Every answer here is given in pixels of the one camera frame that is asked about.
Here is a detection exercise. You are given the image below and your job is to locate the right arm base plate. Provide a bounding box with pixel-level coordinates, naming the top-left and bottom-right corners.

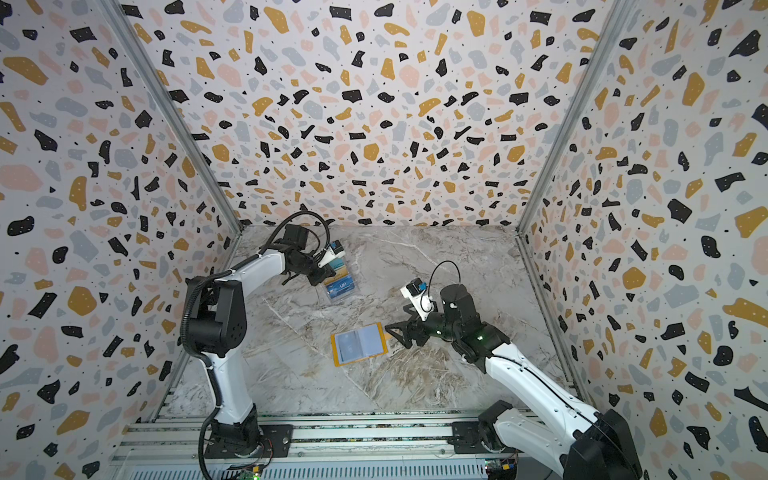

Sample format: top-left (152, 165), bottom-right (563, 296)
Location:
top-left (447, 420), bottom-right (522, 455)

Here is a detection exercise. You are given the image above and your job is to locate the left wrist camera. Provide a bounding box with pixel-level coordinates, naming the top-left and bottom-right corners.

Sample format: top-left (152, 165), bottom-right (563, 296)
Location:
top-left (318, 240), bottom-right (345, 267)

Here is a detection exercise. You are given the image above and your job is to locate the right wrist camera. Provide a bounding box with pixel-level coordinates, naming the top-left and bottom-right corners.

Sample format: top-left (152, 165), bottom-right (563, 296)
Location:
top-left (400, 278), bottom-right (434, 321)

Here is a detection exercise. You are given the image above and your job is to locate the yellow card holder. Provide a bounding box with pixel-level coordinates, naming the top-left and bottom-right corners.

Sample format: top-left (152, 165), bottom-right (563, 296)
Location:
top-left (331, 323), bottom-right (388, 367)

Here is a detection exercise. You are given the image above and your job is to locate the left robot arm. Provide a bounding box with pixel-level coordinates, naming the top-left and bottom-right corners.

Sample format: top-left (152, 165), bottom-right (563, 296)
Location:
top-left (180, 218), bottom-right (344, 456)

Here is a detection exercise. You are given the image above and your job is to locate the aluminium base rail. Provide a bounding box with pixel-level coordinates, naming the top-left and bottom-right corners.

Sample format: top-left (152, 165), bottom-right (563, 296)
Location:
top-left (104, 414), bottom-right (561, 479)

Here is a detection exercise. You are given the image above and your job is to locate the black corrugated cable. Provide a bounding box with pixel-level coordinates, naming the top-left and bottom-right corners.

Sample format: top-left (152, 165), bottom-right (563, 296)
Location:
top-left (178, 209), bottom-right (332, 480)

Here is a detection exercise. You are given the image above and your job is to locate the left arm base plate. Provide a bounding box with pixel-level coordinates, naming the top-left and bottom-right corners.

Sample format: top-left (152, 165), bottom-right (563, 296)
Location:
top-left (204, 424), bottom-right (294, 461)

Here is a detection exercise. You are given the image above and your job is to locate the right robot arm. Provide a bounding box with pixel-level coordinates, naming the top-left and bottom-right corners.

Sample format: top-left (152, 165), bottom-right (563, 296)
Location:
top-left (385, 278), bottom-right (643, 479)

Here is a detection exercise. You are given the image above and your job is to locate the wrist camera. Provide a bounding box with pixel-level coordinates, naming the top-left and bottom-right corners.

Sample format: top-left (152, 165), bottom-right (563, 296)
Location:
top-left (400, 278), bottom-right (434, 321)
top-left (318, 240), bottom-right (345, 267)

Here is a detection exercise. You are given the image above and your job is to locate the white ventilation grille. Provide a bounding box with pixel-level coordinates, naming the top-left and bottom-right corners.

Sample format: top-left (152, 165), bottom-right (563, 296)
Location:
top-left (128, 459), bottom-right (491, 480)

